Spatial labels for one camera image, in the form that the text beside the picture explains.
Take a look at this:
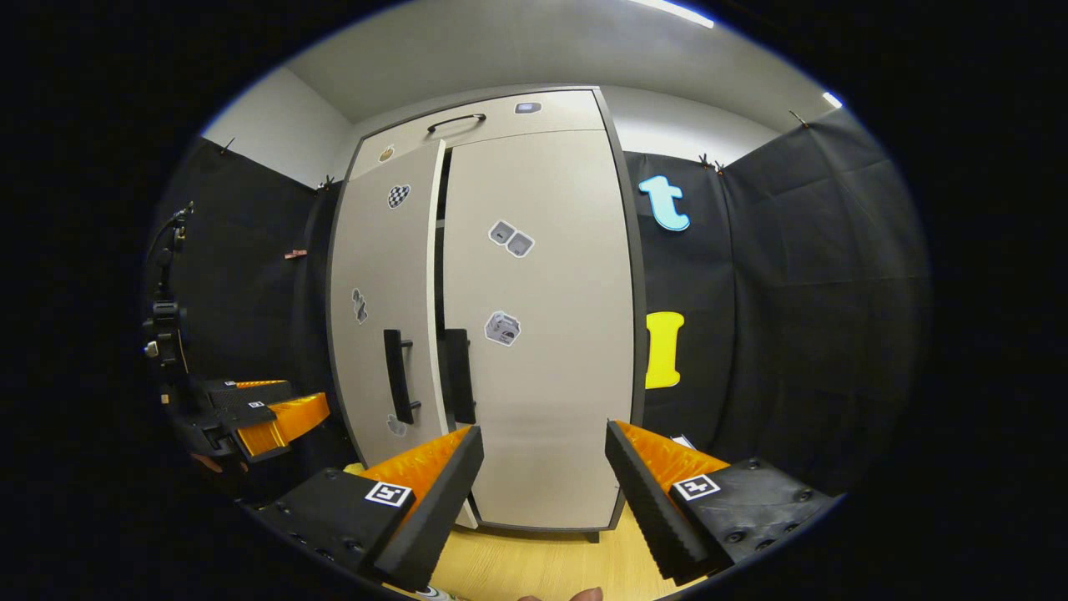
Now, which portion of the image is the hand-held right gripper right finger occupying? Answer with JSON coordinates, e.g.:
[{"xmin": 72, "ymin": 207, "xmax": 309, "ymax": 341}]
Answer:
[{"xmin": 605, "ymin": 419, "xmax": 838, "ymax": 585}]

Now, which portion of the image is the black door handle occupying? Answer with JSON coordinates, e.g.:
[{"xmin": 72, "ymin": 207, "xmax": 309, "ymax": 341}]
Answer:
[
  {"xmin": 444, "ymin": 328, "xmax": 477, "ymax": 425},
  {"xmin": 383, "ymin": 329, "xmax": 422, "ymax": 425}
]

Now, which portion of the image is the long ceiling light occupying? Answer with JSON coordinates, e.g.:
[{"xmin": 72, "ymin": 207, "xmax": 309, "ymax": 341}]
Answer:
[{"xmin": 626, "ymin": 0, "xmax": 717, "ymax": 30}]

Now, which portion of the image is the white door with box sticker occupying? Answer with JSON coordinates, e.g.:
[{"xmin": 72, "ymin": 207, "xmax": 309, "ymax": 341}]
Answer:
[{"xmin": 441, "ymin": 129, "xmax": 637, "ymax": 531}]

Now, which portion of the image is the black tripod stand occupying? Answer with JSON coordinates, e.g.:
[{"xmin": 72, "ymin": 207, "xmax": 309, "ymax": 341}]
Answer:
[{"xmin": 144, "ymin": 200, "xmax": 194, "ymax": 402}]

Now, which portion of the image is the white and grey cabinet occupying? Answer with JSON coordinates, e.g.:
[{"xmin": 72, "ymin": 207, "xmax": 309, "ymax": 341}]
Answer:
[{"xmin": 325, "ymin": 86, "xmax": 649, "ymax": 543}]

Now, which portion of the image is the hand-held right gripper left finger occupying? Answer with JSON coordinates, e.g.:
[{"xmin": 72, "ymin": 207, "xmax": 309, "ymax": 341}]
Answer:
[{"xmin": 254, "ymin": 424, "xmax": 486, "ymax": 593}]

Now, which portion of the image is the black backdrop cloth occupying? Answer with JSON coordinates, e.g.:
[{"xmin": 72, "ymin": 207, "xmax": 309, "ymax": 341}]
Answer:
[{"xmin": 146, "ymin": 109, "xmax": 934, "ymax": 502}]

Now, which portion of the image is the white door with checkered sticker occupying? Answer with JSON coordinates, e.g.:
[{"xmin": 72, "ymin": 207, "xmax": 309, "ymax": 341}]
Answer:
[{"xmin": 330, "ymin": 140, "xmax": 481, "ymax": 531}]

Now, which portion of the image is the white cabinet drawer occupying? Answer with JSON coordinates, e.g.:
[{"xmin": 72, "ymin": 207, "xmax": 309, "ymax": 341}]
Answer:
[{"xmin": 350, "ymin": 89, "xmax": 607, "ymax": 179}]

